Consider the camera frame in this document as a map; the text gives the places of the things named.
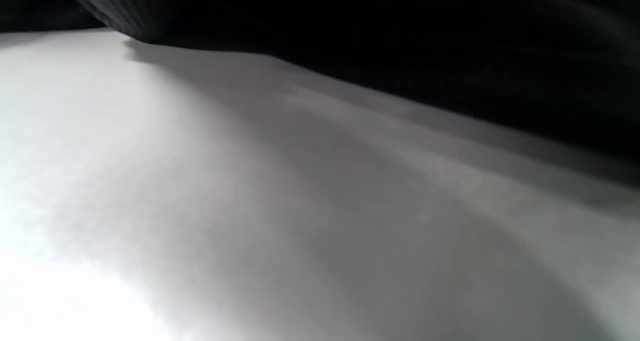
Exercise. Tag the person's right hand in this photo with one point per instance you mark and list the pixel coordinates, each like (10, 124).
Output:
(150, 11)

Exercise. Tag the black trousers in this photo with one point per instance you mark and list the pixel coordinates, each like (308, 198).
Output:
(450, 56)

